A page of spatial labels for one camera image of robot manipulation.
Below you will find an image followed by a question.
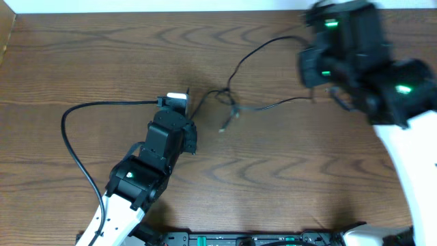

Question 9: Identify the black usb cable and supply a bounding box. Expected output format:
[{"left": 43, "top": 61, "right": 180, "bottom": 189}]
[{"left": 186, "top": 35, "right": 317, "bottom": 133}]

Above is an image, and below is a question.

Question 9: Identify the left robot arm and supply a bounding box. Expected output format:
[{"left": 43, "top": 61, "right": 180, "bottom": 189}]
[{"left": 77, "top": 109, "right": 197, "bottom": 245}]

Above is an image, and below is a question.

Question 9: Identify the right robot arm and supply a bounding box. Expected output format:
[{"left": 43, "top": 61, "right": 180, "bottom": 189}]
[{"left": 298, "top": 1, "right": 436, "bottom": 245}]

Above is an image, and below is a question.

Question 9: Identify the right camera black cable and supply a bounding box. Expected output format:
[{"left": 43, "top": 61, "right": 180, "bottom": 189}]
[{"left": 302, "top": 0, "right": 342, "bottom": 25}]

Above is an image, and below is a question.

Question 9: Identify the camera black cable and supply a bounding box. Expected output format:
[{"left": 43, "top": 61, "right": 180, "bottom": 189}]
[
  {"left": 302, "top": 0, "right": 342, "bottom": 25},
  {"left": 60, "top": 99, "right": 160, "bottom": 246}
]

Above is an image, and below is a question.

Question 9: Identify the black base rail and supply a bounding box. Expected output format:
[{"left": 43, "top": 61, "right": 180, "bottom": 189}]
[{"left": 74, "top": 221, "right": 414, "bottom": 246}]

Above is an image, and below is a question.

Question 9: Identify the left camera black cable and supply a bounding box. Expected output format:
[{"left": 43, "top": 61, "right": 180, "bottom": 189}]
[{"left": 60, "top": 99, "right": 160, "bottom": 246}]

